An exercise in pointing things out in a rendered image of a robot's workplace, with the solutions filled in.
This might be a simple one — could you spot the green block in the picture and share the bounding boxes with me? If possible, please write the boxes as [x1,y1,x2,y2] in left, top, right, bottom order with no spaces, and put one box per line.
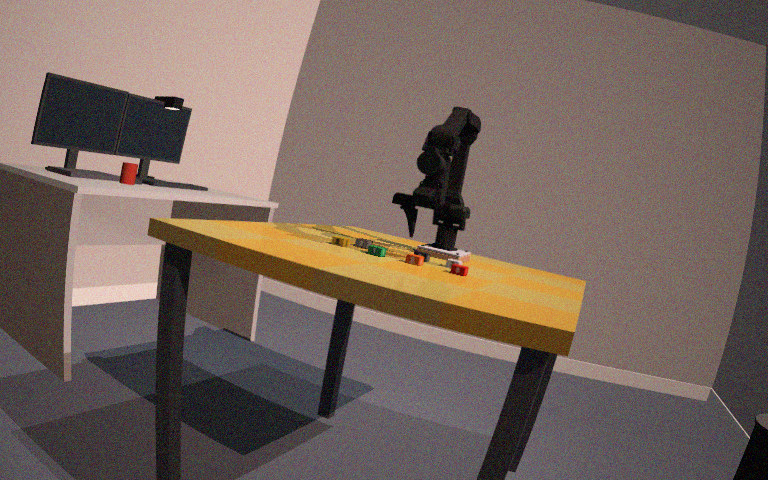
[367,245,387,257]

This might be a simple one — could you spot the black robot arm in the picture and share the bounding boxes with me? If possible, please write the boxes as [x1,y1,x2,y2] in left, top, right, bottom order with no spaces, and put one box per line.
[412,106,481,251]

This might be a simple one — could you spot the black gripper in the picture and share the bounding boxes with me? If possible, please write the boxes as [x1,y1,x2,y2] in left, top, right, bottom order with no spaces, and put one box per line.
[392,175,471,244]

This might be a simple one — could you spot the yellow block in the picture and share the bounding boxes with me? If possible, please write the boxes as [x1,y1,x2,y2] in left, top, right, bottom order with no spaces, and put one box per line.
[331,236,350,247]

